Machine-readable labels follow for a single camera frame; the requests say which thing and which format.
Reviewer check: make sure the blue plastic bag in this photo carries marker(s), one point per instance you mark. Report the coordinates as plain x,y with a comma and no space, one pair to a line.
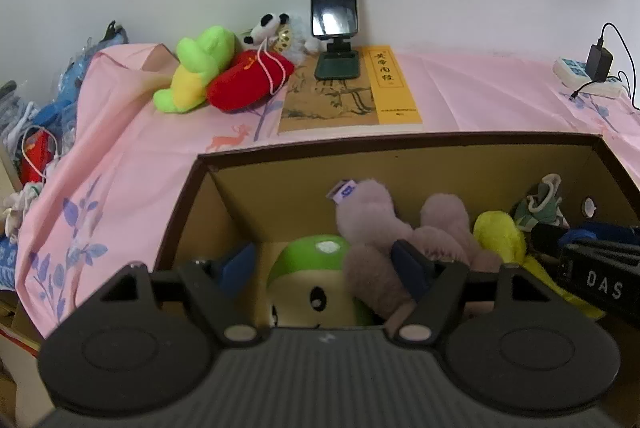
75,77

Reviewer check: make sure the dark green phone stand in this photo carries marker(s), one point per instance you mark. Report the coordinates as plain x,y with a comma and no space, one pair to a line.
337,65

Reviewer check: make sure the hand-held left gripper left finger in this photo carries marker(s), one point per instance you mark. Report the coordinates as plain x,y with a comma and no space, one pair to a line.
240,265

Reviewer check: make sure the green frog plush toy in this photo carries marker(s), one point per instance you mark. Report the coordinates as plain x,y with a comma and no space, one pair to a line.
200,57

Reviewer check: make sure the yellow book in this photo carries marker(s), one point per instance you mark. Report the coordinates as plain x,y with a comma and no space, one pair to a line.
395,82

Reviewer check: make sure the green mushroom plush toy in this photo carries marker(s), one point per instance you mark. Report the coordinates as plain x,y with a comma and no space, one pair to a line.
305,273

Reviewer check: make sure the pink printed bedsheet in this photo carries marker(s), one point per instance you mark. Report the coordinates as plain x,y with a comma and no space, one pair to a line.
125,157

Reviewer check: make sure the yellow plush toy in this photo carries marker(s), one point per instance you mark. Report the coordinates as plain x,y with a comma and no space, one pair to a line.
500,233

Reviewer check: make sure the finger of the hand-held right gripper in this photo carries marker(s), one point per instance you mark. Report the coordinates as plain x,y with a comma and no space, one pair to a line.
580,235

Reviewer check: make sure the mauve plush toy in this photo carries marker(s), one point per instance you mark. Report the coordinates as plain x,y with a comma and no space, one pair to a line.
370,218

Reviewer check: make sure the panda plush toy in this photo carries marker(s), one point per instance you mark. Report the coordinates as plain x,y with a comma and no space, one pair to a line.
267,27

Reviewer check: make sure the red packet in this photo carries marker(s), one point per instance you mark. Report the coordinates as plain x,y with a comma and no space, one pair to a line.
37,152

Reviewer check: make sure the red plush toy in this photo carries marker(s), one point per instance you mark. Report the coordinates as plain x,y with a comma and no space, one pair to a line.
240,82

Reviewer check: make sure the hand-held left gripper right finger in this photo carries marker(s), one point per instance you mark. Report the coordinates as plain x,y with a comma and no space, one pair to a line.
410,264

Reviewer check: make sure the black charger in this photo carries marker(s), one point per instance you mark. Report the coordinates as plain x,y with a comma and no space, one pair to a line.
599,62

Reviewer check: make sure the brown cardboard box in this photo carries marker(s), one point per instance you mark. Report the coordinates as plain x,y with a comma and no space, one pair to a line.
280,188

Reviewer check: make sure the green shoe plush toy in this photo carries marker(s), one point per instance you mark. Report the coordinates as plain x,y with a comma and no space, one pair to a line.
542,208

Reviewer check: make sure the white power strip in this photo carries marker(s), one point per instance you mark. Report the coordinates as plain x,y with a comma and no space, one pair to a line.
567,70

